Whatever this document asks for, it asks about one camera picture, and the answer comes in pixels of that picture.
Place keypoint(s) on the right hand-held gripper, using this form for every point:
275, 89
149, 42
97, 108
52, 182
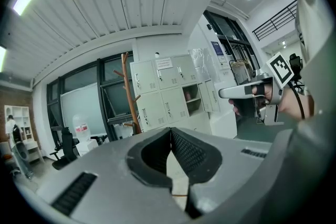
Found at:
279, 70

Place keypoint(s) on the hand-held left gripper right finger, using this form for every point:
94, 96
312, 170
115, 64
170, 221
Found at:
236, 154

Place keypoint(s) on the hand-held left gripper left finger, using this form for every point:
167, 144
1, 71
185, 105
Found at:
110, 165

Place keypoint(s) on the brown wooden coat rack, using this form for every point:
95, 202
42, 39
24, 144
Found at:
131, 102

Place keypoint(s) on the person's right forearm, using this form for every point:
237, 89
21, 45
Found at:
294, 105

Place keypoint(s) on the person's right hand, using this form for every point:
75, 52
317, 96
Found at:
263, 97

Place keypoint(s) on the white water dispenser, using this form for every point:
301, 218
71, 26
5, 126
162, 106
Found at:
90, 148

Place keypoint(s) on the large clear water bottle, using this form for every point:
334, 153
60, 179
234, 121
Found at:
81, 126

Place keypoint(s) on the black mesh office chair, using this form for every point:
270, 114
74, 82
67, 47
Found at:
296, 65

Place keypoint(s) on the white paper notice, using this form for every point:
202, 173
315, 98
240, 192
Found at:
163, 63

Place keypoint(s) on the grey metal locker cabinet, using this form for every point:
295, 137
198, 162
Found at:
157, 97

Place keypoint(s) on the black metal railing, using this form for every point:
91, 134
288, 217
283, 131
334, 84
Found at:
275, 21

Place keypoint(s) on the white shelf unit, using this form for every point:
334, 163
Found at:
25, 118

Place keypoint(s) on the person's cream shirt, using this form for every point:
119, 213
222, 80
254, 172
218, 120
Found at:
307, 8

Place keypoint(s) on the blue wall poster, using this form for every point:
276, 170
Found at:
216, 48

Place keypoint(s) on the black window frame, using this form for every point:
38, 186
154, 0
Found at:
99, 91

